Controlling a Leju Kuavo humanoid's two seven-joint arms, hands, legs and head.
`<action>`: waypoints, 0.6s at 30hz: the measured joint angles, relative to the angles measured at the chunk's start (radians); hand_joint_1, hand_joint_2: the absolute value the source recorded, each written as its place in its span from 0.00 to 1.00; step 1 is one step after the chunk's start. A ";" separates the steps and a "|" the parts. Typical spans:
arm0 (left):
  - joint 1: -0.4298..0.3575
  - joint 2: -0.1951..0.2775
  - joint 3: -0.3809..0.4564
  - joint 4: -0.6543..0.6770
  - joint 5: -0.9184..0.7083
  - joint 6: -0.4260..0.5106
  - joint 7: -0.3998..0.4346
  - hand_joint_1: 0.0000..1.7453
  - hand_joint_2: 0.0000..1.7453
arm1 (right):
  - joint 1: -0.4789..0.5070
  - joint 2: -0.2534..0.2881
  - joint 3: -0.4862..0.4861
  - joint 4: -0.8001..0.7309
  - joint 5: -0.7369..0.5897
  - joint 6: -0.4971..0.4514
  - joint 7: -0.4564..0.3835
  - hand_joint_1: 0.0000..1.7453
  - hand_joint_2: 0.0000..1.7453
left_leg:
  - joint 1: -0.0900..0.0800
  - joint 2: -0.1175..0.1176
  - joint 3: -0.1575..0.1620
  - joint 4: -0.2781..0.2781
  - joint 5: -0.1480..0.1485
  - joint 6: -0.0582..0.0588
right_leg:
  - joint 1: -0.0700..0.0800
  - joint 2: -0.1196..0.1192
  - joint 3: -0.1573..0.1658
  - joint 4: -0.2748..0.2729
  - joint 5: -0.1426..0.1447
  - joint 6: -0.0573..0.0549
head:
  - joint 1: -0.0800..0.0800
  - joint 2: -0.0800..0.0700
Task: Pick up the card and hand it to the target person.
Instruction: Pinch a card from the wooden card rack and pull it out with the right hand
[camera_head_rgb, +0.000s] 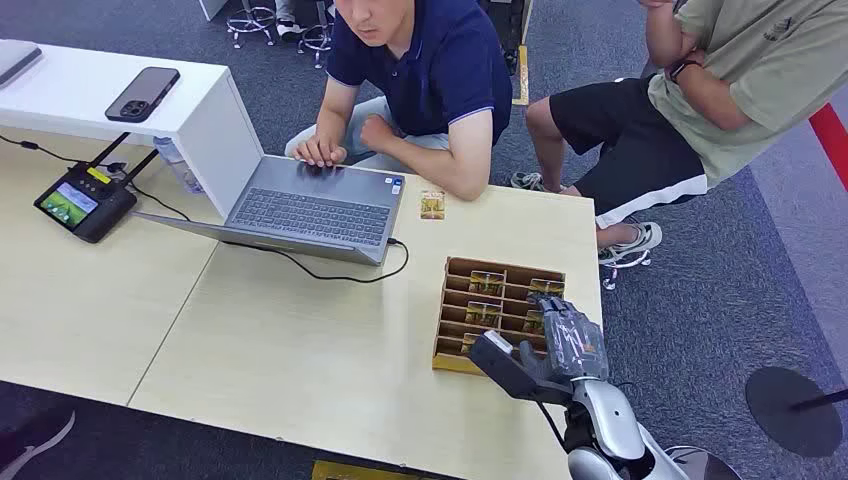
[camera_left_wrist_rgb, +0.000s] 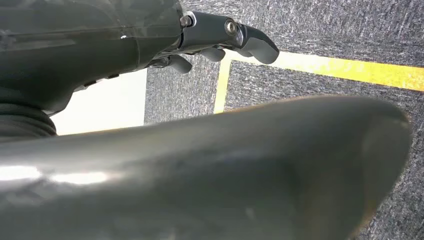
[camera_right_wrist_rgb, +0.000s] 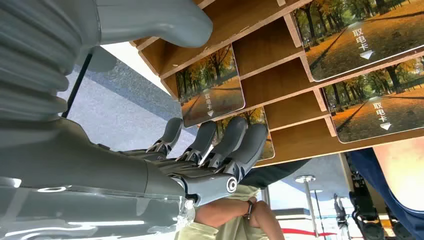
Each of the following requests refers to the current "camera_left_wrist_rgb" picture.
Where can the white flat panel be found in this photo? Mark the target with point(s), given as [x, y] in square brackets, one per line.
[106, 106]

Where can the yellow floor tape strip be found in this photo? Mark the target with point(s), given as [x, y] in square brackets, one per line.
[348, 71]
[222, 89]

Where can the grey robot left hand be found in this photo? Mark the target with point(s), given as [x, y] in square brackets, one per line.
[82, 49]

